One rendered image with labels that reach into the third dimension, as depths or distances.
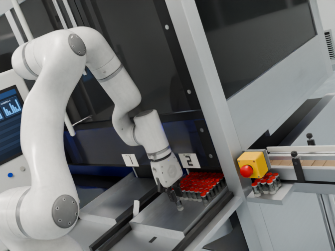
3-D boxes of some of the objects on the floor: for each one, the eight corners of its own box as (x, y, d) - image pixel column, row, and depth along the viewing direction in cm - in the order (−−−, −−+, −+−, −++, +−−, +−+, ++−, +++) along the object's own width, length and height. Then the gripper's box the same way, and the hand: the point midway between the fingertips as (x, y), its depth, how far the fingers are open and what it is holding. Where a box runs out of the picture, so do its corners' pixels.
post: (297, 363, 161) (116, -189, 106) (311, 369, 156) (130, -203, 101) (291, 377, 156) (99, -192, 101) (305, 383, 152) (113, -207, 97)
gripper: (166, 143, 138) (182, 186, 143) (136, 164, 127) (155, 210, 132) (181, 142, 133) (198, 187, 137) (151, 165, 122) (170, 212, 127)
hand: (175, 193), depth 134 cm, fingers open, 3 cm apart
